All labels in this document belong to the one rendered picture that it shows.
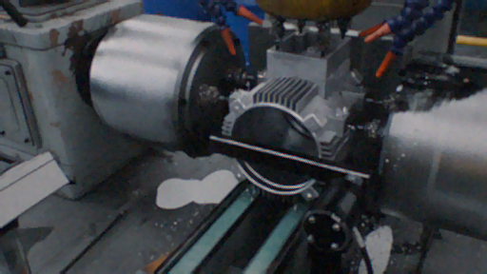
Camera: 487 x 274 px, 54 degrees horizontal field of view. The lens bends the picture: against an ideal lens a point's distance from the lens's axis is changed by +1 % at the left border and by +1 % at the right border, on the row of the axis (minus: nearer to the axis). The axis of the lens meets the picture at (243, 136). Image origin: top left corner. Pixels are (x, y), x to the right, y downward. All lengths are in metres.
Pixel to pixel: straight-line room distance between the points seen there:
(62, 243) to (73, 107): 0.26
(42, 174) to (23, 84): 0.38
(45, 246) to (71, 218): 0.08
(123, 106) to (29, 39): 0.21
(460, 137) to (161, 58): 0.46
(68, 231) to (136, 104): 0.30
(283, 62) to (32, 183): 0.40
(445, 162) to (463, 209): 0.07
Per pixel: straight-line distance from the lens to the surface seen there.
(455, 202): 0.66
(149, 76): 0.80
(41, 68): 0.95
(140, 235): 0.93
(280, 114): 0.91
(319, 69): 0.74
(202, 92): 0.81
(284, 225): 0.75
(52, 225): 1.01
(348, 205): 0.60
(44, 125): 1.02
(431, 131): 0.64
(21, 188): 0.64
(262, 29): 0.90
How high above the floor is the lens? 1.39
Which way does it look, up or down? 29 degrees down
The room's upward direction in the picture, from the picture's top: 2 degrees counter-clockwise
